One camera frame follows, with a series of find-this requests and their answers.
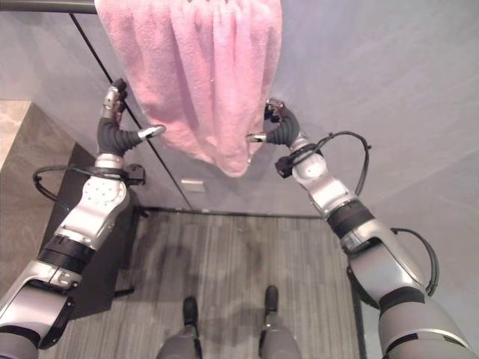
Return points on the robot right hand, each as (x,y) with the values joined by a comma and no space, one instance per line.
(286,129)

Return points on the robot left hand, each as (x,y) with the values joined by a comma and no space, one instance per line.
(112,136)

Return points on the pink terry towel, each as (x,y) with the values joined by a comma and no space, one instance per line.
(194,82)

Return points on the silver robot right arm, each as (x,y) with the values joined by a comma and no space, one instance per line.
(378,258)

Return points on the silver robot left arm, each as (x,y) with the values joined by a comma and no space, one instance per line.
(90,209)

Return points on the black towel bar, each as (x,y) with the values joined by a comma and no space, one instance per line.
(45,6)

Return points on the black cabinet panel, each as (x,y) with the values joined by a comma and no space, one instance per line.
(71,194)

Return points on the brown stone counter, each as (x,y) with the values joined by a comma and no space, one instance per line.
(26,149)

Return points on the dark robot right foot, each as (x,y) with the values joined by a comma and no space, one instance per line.
(271,299)

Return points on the dark robot foot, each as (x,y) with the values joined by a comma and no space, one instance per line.
(190,310)
(271,299)

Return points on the dark robot left foot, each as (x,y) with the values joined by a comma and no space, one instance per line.
(190,310)

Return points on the silver robot right leg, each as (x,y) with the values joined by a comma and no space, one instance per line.
(278,338)

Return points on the silver robot leg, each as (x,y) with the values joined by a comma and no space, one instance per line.
(278,338)
(179,344)

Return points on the silver robot left leg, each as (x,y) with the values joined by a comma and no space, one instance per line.
(179,344)

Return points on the silver wall plate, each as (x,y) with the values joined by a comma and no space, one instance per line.
(193,186)

